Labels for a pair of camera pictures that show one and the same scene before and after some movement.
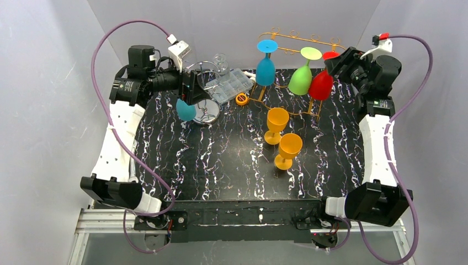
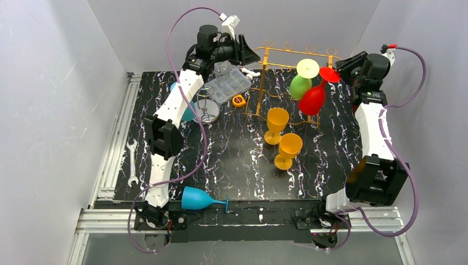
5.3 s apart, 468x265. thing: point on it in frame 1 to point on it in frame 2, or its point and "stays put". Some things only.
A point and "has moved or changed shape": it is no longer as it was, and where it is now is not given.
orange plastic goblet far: [277, 118] stays put
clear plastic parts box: [229, 85] stays put
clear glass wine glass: [222, 67] stays put
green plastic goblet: [301, 79] has moved or changed shape
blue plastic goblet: [186, 112] stays put
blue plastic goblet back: [265, 70] to [192, 198]
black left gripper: [186, 86] to [238, 51]
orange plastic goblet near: [290, 146] stays put
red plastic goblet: [321, 84] to [312, 100]
